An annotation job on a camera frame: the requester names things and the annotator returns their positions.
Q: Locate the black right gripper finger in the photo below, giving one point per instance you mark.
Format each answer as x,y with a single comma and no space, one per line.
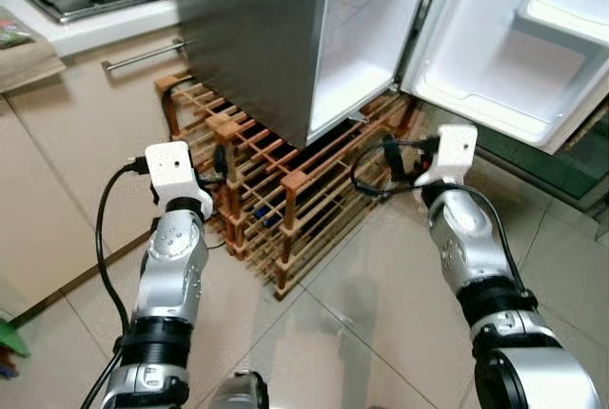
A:
391,159

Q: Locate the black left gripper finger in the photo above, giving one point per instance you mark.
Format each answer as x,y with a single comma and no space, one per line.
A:
222,166

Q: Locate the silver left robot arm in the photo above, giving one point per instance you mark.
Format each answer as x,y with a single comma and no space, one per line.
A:
171,276

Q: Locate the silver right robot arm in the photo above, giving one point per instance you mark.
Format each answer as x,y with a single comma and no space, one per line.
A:
466,247

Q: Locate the white mini fridge door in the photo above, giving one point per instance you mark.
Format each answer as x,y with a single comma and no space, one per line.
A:
495,76

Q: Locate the steel mini fridge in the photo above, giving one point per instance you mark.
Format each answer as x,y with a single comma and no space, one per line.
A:
247,38

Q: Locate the blue bottle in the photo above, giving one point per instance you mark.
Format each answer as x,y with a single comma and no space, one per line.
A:
266,217

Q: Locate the wooden wine rack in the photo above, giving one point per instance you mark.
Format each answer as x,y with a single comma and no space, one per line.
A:
285,209

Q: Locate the green flat food packet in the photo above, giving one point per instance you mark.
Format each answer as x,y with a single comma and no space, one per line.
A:
11,33

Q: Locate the green plastic board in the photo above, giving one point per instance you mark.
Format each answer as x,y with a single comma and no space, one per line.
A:
9,338

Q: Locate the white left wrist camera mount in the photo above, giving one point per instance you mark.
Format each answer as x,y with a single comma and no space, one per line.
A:
176,166

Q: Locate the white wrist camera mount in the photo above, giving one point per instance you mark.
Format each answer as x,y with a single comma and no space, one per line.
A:
176,166
455,152

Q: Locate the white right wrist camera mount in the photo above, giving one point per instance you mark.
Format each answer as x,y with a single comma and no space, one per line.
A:
455,152

